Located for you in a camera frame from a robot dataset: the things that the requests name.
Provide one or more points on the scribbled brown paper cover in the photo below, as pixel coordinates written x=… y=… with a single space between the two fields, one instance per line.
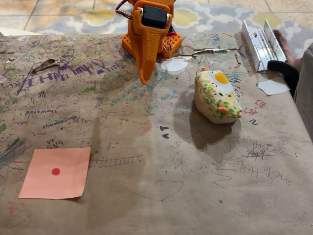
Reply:
x=146 y=195

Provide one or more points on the white sheet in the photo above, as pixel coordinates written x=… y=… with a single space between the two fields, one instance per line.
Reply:
x=14 y=32

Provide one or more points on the grey yellow patterned rug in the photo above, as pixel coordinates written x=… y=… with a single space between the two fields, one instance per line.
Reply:
x=207 y=19

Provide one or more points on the pinkish brown foot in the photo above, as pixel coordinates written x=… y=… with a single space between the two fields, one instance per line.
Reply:
x=287 y=47

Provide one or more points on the black red table clamp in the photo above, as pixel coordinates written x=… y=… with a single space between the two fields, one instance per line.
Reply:
x=172 y=29

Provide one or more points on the pink sticky note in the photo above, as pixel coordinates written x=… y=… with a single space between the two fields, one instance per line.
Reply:
x=63 y=181

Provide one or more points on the egg toast squishy toy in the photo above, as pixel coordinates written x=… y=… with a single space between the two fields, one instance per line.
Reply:
x=215 y=98

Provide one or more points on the grey sofa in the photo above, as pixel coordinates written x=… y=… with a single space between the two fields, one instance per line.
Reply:
x=305 y=98

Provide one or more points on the aluminium rail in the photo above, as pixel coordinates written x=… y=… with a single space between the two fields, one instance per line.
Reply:
x=262 y=46

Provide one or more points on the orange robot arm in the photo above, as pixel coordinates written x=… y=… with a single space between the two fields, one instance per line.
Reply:
x=175 y=41

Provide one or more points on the orange gripper black servo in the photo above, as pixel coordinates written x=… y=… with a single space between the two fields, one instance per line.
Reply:
x=154 y=18

